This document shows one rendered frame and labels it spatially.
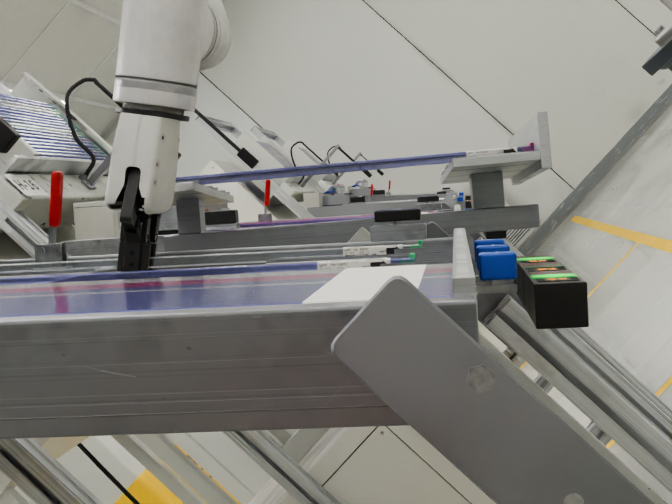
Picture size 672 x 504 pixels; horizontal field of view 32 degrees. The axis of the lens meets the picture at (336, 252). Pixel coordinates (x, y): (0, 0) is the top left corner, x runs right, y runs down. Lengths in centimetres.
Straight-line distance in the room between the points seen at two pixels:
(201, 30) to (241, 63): 765
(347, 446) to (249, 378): 150
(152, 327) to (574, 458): 22
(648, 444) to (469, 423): 80
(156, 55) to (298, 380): 64
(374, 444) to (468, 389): 155
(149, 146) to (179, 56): 9
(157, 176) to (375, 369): 67
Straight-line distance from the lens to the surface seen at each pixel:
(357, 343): 54
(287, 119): 877
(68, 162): 245
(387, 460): 209
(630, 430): 133
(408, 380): 54
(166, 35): 118
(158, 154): 118
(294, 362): 59
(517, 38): 875
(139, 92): 118
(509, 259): 95
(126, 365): 61
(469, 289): 60
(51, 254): 131
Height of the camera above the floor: 77
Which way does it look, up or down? 2 degrees up
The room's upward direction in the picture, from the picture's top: 48 degrees counter-clockwise
